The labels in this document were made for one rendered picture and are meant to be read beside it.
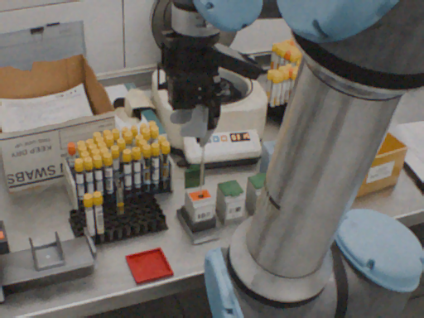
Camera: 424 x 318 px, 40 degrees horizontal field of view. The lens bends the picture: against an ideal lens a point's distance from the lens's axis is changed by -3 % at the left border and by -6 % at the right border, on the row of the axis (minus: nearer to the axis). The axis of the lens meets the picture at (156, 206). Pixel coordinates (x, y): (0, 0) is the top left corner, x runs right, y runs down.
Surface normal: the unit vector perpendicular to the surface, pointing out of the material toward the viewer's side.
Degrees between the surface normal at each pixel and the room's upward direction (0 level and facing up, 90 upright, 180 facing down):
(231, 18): 90
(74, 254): 0
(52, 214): 0
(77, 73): 89
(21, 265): 0
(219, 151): 25
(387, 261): 10
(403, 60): 100
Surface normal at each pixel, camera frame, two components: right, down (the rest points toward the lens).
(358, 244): 0.18, -0.75
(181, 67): 0.33, 0.61
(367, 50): -0.41, 0.69
